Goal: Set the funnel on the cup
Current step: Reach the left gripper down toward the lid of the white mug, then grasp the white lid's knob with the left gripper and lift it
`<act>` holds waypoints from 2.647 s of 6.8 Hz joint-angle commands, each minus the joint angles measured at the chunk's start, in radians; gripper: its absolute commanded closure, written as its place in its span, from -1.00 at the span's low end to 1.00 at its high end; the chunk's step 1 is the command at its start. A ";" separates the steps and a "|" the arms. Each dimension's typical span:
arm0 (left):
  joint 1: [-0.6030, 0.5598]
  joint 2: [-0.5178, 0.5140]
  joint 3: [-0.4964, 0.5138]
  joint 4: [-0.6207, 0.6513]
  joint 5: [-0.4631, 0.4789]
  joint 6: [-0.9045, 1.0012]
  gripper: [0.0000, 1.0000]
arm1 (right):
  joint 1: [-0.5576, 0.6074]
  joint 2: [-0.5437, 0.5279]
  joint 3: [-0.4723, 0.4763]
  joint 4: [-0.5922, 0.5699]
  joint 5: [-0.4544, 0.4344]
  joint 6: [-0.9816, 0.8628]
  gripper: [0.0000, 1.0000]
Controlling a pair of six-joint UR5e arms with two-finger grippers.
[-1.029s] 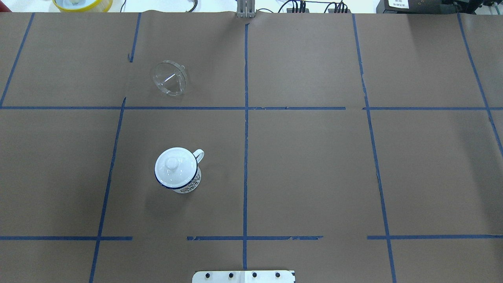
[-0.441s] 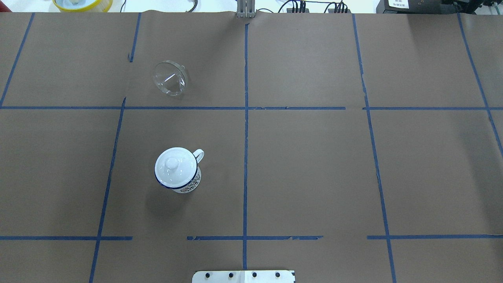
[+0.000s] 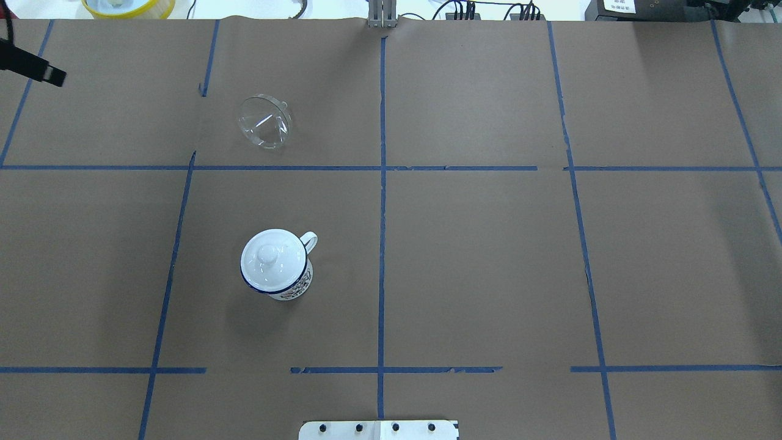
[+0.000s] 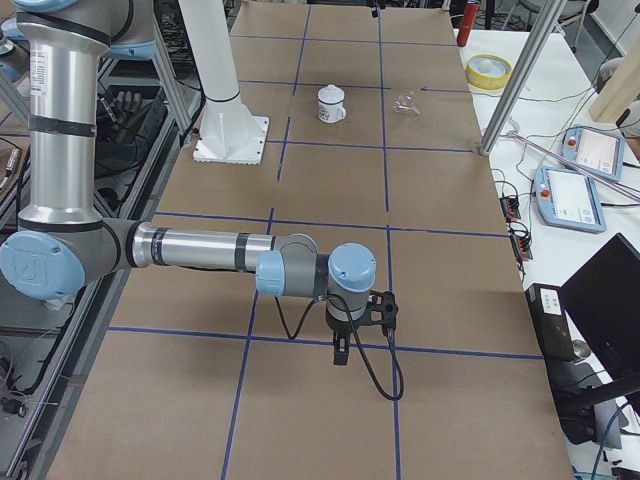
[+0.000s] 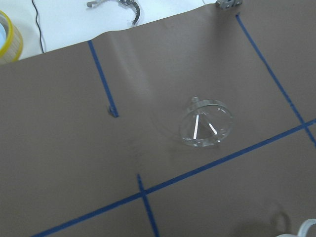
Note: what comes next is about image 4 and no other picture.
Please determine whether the clear plastic funnel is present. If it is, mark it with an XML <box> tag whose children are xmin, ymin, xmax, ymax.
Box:
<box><xmin>393</xmin><ymin>91</ymin><xmax>421</xmax><ymax>117</ymax></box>

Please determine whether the white cup lid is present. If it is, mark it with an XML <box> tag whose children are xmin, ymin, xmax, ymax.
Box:
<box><xmin>317</xmin><ymin>84</ymin><xmax>345</xmax><ymax>105</ymax></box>

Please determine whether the white enamel cup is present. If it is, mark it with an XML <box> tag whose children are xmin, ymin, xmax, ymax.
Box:
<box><xmin>318</xmin><ymin>100</ymin><xmax>346</xmax><ymax>124</ymax></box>

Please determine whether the red connector board lower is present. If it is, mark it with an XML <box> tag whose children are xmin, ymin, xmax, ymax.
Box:
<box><xmin>510</xmin><ymin>233</ymin><xmax>533</xmax><ymax>261</ymax></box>

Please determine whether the red connector board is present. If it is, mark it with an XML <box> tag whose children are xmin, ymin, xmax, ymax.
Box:
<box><xmin>500</xmin><ymin>195</ymin><xmax>521</xmax><ymax>222</ymax></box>
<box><xmin>510</xmin><ymin>233</ymin><xmax>533</xmax><ymax>261</ymax></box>

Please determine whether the black computer box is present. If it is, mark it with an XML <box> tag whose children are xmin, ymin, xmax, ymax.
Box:
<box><xmin>525</xmin><ymin>283</ymin><xmax>579</xmax><ymax>362</ymax></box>

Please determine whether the red connector board upper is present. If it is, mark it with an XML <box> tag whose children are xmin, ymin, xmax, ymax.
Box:
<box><xmin>500</xmin><ymin>195</ymin><xmax>521</xmax><ymax>222</ymax></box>

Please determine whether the black monitor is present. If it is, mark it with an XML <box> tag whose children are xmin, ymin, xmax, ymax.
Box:
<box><xmin>560</xmin><ymin>233</ymin><xmax>639</xmax><ymax>379</ymax></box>

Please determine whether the teach pendant near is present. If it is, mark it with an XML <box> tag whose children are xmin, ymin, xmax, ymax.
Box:
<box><xmin>533</xmin><ymin>166</ymin><xmax>607</xmax><ymax>233</ymax></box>

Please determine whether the teach pendant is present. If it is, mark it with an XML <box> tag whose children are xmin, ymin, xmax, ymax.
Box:
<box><xmin>533</xmin><ymin>166</ymin><xmax>607</xmax><ymax>233</ymax></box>
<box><xmin>562</xmin><ymin>125</ymin><xmax>624</xmax><ymax>182</ymax></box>

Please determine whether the yellow tape roll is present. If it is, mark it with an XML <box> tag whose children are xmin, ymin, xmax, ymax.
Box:
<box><xmin>465</xmin><ymin>54</ymin><xmax>512</xmax><ymax>90</ymax></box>

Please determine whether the teach pendant far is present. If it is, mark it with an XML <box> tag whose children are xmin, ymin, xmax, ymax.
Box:
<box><xmin>562</xmin><ymin>125</ymin><xmax>624</xmax><ymax>182</ymax></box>

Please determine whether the grabber stick tool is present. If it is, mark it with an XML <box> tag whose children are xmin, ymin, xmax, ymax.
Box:
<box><xmin>505</xmin><ymin>131</ymin><xmax>640</xmax><ymax>203</ymax></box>

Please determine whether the red cylinder bottle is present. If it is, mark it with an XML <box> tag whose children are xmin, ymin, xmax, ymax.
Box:
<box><xmin>456</xmin><ymin>0</ymin><xmax>480</xmax><ymax>47</ymax></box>

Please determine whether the wooden beam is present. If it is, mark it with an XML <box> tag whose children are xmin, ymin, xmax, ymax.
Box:
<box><xmin>589</xmin><ymin>42</ymin><xmax>640</xmax><ymax>123</ymax></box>

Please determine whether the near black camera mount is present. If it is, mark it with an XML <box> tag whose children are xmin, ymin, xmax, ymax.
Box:
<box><xmin>360</xmin><ymin>290</ymin><xmax>399</xmax><ymax>339</ymax></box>

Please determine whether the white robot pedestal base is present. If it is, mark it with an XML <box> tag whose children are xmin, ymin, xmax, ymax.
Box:
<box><xmin>179</xmin><ymin>0</ymin><xmax>269</xmax><ymax>165</ymax></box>

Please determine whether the aluminium frame post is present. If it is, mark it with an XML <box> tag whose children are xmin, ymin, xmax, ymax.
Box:
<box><xmin>478</xmin><ymin>0</ymin><xmax>567</xmax><ymax>156</ymax></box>

